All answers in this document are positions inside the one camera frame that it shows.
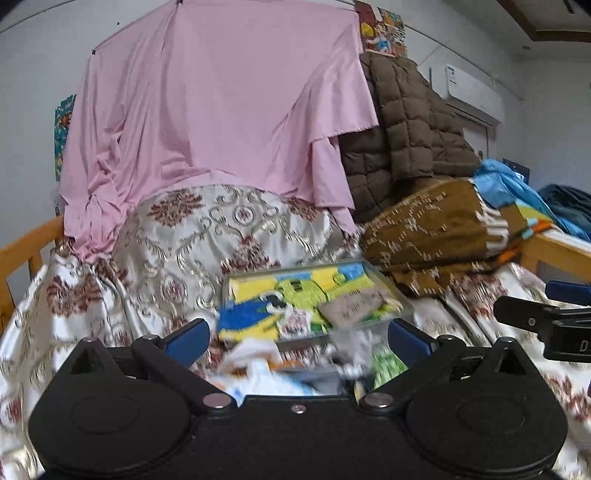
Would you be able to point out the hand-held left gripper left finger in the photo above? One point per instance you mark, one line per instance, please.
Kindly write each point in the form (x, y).
(190, 339)

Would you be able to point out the light blue blanket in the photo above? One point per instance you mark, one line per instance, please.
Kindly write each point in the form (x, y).
(505, 189)

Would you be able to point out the yellow green cartoon towel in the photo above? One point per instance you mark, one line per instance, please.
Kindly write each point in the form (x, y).
(295, 290)

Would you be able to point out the cartoon wall poster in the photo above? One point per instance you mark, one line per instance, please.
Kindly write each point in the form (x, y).
(381, 27)

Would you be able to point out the white air conditioner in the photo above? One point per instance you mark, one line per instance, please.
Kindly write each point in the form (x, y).
(468, 92)

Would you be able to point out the brown quilted jacket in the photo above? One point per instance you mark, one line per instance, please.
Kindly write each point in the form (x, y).
(406, 124)

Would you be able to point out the white printed cloth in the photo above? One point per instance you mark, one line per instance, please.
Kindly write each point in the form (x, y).
(258, 369)

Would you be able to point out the dark blue cloth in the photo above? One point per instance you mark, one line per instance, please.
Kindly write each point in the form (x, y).
(565, 201)

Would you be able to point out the clear plastic box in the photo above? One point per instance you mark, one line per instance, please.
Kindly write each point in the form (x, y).
(397, 295)

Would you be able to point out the green patterned plastic bag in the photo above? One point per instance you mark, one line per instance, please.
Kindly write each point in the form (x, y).
(388, 364)

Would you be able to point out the floral satin bedspread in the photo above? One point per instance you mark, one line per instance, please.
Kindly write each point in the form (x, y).
(175, 240)

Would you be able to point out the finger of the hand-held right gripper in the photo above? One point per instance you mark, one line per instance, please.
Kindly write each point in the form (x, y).
(568, 291)
(521, 308)

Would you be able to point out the brown patterned blanket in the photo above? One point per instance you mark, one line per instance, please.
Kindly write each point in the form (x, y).
(438, 226)

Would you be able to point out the brown paper tag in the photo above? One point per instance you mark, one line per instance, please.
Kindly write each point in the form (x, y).
(351, 310)

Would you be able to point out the pink bed sheet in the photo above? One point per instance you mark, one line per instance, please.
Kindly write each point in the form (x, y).
(207, 106)

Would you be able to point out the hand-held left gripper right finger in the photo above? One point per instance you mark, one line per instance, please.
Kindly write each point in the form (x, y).
(407, 341)

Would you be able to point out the teal orange wall poster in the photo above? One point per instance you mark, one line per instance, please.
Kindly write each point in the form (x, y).
(63, 138)

